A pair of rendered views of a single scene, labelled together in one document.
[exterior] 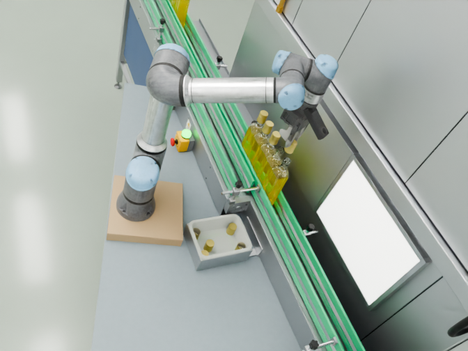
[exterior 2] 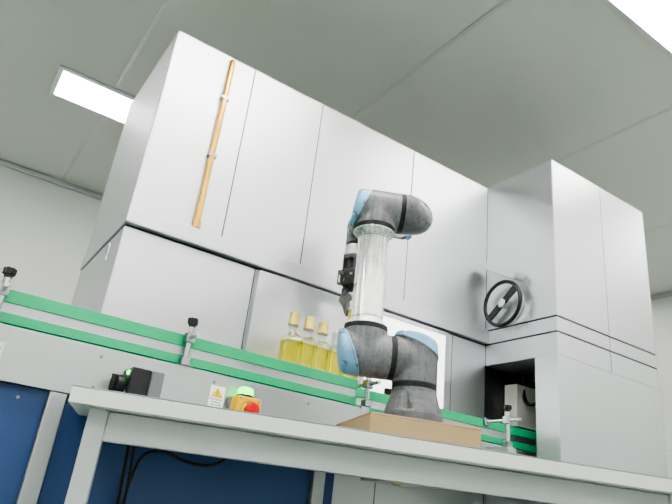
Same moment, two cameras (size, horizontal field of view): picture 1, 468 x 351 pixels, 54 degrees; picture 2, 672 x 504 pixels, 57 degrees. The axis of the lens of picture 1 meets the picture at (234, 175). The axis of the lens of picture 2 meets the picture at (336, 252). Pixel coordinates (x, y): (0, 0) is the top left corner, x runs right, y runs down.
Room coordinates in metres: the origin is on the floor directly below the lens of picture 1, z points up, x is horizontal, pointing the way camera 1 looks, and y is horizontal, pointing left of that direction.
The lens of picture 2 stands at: (1.09, 1.90, 0.56)
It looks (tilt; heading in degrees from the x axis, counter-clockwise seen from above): 23 degrees up; 278
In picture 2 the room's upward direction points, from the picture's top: 7 degrees clockwise
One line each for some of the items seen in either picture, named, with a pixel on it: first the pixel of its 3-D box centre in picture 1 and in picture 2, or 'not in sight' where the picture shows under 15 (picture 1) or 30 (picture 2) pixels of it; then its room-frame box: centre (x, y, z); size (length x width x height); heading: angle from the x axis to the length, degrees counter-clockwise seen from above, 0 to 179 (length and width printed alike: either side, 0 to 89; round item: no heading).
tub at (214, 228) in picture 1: (218, 240); not in sight; (1.07, -0.05, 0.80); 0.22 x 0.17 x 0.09; 130
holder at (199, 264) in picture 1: (223, 240); not in sight; (1.09, -0.07, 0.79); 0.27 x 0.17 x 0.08; 130
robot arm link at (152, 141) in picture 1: (158, 115); (371, 278); (1.20, 0.33, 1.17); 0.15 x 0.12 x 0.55; 12
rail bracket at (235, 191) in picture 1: (240, 191); (363, 387); (1.22, -0.05, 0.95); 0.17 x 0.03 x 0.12; 130
